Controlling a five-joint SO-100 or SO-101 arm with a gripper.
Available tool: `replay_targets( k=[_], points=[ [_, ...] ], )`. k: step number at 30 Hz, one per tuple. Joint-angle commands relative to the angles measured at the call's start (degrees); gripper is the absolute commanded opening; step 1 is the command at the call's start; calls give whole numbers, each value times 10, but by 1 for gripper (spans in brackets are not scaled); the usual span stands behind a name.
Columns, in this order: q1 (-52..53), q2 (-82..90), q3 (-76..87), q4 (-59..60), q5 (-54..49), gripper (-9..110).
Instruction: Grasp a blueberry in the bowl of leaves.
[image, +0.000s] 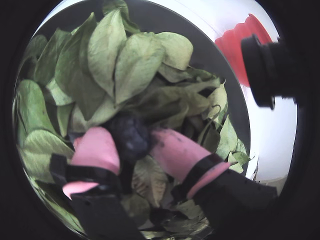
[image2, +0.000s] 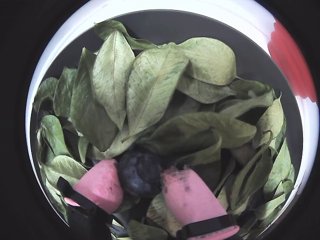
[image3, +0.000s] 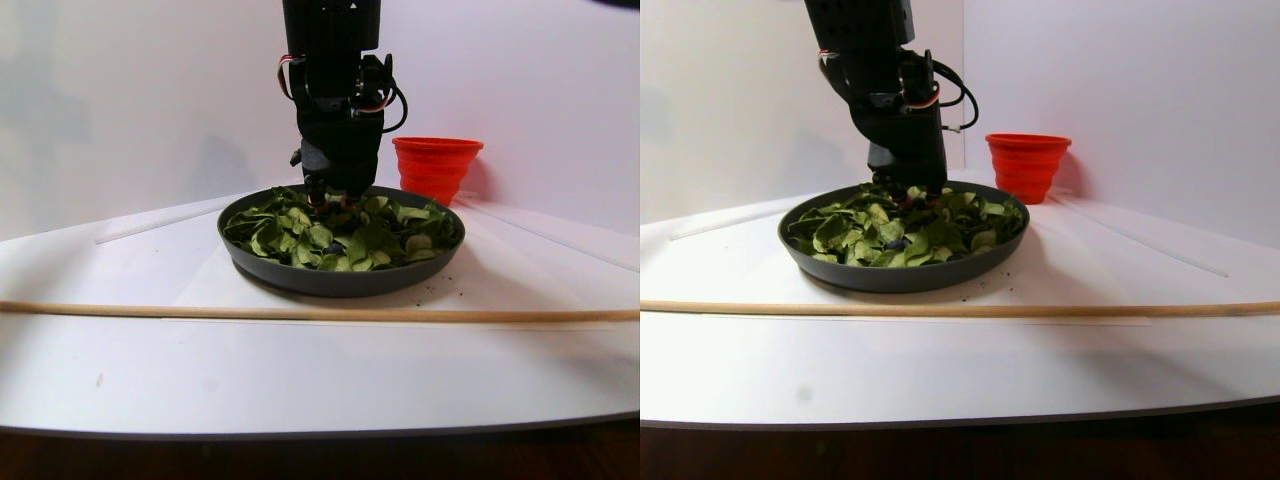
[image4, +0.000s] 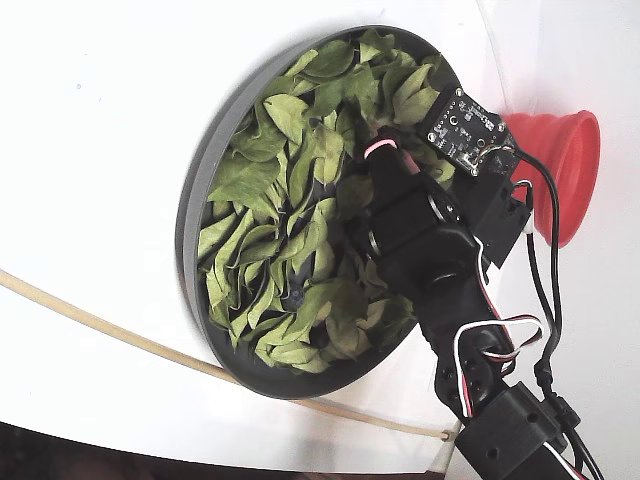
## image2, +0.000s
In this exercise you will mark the gripper finger with pink foam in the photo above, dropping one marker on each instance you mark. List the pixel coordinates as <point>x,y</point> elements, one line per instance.
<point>192,200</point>
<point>100,185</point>

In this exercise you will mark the dark blueberry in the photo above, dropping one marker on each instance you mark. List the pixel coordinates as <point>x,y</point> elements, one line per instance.
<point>140,175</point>

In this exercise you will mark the green dried leaf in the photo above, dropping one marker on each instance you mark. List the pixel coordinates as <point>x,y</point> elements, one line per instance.
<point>247,100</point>
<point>271,120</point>
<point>65,167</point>
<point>152,92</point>
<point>43,90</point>
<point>210,60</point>
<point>250,180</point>
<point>117,30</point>
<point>112,75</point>
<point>63,92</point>
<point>162,212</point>
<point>200,130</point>
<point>53,135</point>
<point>280,170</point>
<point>145,231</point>
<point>87,112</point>
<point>205,91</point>

